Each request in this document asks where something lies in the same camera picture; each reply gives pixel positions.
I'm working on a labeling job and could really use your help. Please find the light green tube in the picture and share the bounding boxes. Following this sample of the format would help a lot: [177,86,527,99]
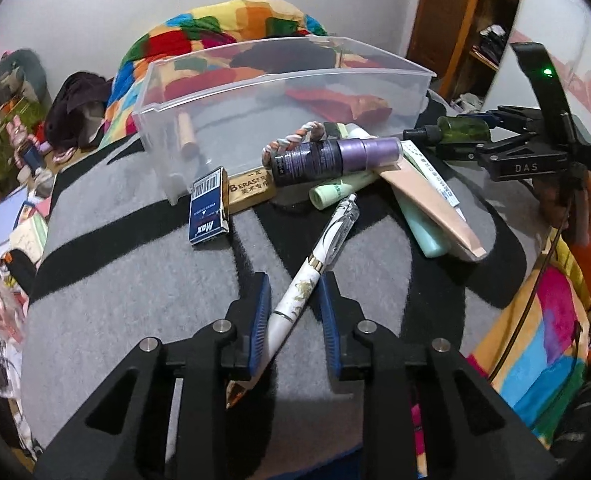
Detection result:
[309,172,379,209]

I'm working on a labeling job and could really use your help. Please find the plush bunny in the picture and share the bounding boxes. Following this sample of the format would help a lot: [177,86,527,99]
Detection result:
[6,115,46,173]

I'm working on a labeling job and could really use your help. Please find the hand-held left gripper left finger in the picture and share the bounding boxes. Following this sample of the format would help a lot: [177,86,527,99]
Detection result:
[33,271,272,480]

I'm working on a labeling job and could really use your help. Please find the mint tube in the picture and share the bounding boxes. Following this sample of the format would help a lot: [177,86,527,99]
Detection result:
[393,180,452,259]

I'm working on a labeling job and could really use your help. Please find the white floral pen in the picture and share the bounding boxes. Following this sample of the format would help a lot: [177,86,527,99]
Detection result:
[266,193,361,361]

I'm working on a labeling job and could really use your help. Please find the small blue box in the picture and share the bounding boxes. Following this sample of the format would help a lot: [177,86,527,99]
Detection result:
[188,166,231,246]

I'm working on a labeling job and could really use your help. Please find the pale green bottle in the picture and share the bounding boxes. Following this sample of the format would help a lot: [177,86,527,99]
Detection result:
[334,122,377,141]

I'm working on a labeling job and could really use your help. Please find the beige wooden stick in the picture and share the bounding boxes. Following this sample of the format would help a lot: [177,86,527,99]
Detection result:
[176,112,201,159]

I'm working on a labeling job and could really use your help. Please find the pink book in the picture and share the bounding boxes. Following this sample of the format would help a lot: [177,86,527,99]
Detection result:
[20,197,52,221]

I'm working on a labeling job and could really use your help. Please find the black cable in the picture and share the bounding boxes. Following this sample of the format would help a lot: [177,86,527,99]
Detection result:
[488,195,576,386]

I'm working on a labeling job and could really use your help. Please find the purple spray bottle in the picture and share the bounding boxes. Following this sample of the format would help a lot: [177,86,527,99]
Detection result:
[270,137,404,188]

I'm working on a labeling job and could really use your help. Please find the wooden wardrobe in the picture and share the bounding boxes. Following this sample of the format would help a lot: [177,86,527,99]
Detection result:
[408,0,526,106]

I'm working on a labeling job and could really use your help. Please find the blue book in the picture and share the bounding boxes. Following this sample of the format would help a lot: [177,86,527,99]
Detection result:
[0,194,27,258]

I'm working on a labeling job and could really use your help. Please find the grey and black blanket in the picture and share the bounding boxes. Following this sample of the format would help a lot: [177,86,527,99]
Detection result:
[20,130,551,480]

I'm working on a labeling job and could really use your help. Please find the dark purple clothes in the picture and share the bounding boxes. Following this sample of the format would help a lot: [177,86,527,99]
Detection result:
[43,72,114,148]

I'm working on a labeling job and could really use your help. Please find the beige tube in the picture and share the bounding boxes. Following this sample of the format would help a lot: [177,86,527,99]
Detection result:
[378,160,489,263]

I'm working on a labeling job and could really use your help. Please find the white wardrobe door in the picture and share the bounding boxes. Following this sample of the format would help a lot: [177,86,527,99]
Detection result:
[485,0,591,136]

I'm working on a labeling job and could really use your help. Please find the person's right hand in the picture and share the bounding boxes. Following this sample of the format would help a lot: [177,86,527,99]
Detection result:
[536,176,591,243]

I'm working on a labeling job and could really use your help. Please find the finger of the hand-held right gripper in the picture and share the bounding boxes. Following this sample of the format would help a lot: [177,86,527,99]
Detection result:
[455,105,556,136]
[435,132,576,182]

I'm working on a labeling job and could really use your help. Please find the clear plastic bin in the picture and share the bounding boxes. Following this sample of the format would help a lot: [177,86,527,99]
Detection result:
[133,36,437,206]

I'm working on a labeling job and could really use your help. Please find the white printed tube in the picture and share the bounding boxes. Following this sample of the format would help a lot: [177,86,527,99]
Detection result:
[400,140,461,209]

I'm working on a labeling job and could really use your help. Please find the braided rope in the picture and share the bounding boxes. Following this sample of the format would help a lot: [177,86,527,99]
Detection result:
[262,121,329,166]

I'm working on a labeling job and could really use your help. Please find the tan eraser block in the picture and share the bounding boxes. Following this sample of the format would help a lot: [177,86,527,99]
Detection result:
[228,164,277,215]

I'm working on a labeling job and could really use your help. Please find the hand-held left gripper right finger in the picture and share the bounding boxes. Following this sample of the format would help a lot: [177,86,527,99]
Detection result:
[318,272,559,480]

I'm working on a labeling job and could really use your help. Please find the green glass dropper bottle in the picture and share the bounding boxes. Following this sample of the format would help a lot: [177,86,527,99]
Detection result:
[403,116,491,147]

